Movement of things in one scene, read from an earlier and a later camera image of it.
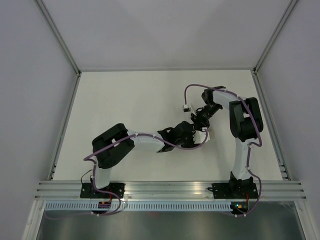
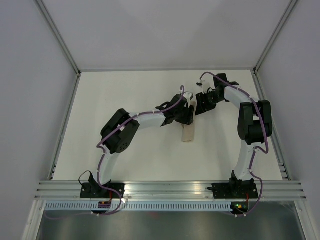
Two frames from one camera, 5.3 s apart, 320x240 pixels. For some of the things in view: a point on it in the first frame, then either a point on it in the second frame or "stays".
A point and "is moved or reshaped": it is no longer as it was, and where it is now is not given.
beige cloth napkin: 208,137 is moved or reshaped
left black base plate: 88,191 stays
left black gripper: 191,144 -> 188,118
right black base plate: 222,191 stays
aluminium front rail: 48,190 stays
